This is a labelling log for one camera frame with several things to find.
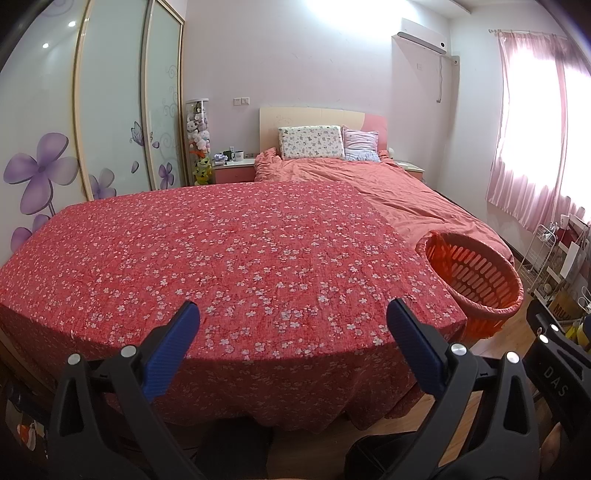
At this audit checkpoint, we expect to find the beige and pink headboard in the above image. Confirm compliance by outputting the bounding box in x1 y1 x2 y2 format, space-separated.
259 107 387 158

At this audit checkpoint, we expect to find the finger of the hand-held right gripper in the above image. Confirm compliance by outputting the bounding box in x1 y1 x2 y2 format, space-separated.
526 300 591 361

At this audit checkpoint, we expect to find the person's right forearm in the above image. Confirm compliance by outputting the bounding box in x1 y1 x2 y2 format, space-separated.
539 422 570 480

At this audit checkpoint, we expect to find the red floral tablecloth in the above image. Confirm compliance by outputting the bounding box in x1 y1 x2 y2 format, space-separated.
0 180 469 430

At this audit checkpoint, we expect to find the plush toy display tube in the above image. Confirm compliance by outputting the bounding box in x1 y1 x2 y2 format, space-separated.
185 98 214 186

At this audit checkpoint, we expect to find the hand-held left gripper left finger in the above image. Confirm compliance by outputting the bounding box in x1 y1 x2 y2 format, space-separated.
46 301 206 480

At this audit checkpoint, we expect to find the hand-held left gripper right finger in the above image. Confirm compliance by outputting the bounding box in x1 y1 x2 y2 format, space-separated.
387 299 541 480

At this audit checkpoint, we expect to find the floral print pillow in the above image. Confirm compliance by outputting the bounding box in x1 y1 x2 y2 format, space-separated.
278 126 346 161

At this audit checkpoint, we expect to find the orange plastic basket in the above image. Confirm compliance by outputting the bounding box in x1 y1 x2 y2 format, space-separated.
416 231 525 342

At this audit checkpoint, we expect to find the white air conditioner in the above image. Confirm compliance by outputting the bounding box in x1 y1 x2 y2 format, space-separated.
392 17 448 55

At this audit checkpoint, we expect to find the pink duvet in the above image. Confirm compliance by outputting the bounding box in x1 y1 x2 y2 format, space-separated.
253 148 513 259

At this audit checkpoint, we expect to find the pink nightstand with mug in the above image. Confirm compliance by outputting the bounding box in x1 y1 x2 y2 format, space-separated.
212 158 257 184

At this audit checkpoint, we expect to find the pink curtain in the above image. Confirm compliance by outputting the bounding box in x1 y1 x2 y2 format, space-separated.
486 30 575 229

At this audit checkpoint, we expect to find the white wire rack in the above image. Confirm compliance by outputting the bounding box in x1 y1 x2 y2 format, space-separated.
526 224 573 296

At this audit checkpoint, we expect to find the flower print wardrobe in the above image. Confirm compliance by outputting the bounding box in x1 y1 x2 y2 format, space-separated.
0 0 188 268

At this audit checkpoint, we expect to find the cardboard box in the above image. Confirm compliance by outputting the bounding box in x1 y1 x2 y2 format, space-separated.
549 286 585 320

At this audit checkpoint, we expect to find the pink striped pillow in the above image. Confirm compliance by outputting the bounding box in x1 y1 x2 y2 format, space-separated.
342 128 382 162

